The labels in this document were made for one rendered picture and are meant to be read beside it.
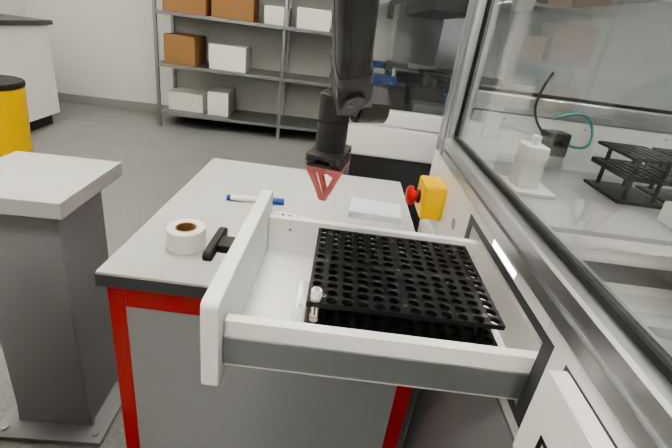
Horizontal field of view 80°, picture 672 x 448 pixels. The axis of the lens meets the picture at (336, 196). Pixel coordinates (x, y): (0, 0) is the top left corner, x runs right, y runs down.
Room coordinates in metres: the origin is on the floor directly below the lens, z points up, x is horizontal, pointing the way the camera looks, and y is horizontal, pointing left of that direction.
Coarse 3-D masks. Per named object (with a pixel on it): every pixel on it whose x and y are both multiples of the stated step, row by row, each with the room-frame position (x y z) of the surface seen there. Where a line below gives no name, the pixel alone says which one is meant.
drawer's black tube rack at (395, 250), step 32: (352, 256) 0.47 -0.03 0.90; (384, 256) 0.48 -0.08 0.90; (416, 256) 0.49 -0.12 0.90; (448, 256) 0.51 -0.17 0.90; (352, 288) 0.40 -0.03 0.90; (384, 288) 0.40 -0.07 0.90; (416, 288) 0.41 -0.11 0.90; (448, 288) 0.42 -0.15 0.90; (480, 288) 0.43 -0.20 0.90; (320, 320) 0.37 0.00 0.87; (352, 320) 0.38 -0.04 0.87; (384, 320) 0.38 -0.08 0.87; (416, 320) 0.39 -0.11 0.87; (448, 320) 0.36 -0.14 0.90; (480, 320) 0.38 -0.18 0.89
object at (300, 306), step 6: (300, 282) 0.47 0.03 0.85; (306, 282) 0.47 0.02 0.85; (300, 288) 0.45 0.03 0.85; (306, 288) 0.46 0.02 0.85; (300, 294) 0.44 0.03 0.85; (306, 294) 0.44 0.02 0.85; (300, 300) 0.43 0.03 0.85; (306, 300) 0.43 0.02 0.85; (300, 306) 0.42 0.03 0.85; (294, 312) 0.40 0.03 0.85; (300, 312) 0.40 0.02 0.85; (294, 318) 0.39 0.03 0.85; (300, 318) 0.39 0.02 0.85
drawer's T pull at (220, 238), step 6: (222, 228) 0.48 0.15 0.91; (216, 234) 0.46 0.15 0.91; (222, 234) 0.46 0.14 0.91; (210, 240) 0.44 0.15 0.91; (216, 240) 0.44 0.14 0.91; (222, 240) 0.45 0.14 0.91; (228, 240) 0.45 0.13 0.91; (210, 246) 0.43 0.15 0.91; (216, 246) 0.43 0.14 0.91; (222, 246) 0.43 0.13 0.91; (228, 246) 0.44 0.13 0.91; (204, 252) 0.41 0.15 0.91; (210, 252) 0.41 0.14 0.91; (216, 252) 0.43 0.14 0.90; (222, 252) 0.43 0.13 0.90; (204, 258) 0.41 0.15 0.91; (210, 258) 0.41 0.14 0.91
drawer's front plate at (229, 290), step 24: (264, 192) 0.58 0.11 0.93; (264, 216) 0.52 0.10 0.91; (240, 240) 0.42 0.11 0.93; (264, 240) 0.54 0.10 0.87; (240, 264) 0.39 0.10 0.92; (216, 288) 0.33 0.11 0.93; (240, 288) 0.39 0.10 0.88; (216, 312) 0.30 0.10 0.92; (240, 312) 0.40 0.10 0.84; (216, 336) 0.30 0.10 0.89; (216, 360) 0.30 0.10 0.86; (216, 384) 0.30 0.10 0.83
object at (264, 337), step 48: (288, 240) 0.56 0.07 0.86; (432, 240) 0.57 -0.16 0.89; (288, 288) 0.47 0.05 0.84; (240, 336) 0.32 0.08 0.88; (288, 336) 0.32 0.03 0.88; (336, 336) 0.32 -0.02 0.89; (384, 336) 0.33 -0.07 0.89; (528, 336) 0.37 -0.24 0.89; (432, 384) 0.32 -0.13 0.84; (480, 384) 0.32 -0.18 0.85
